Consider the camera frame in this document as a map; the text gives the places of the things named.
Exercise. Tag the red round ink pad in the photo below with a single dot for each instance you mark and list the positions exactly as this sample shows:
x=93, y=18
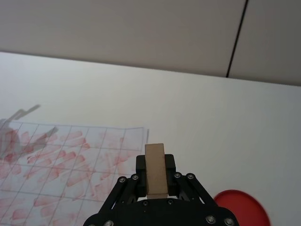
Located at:
x=242, y=209

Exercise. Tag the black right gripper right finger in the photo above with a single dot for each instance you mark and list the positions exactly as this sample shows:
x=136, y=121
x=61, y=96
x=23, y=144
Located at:
x=170, y=175

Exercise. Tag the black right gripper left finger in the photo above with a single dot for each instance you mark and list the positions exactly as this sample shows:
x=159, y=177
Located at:
x=140, y=175

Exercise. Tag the tan wooden block stamp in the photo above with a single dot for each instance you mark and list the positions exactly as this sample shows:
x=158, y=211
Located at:
x=155, y=169

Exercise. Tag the gridded paper with red prints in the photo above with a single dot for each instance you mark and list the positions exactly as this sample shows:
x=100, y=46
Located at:
x=58, y=169

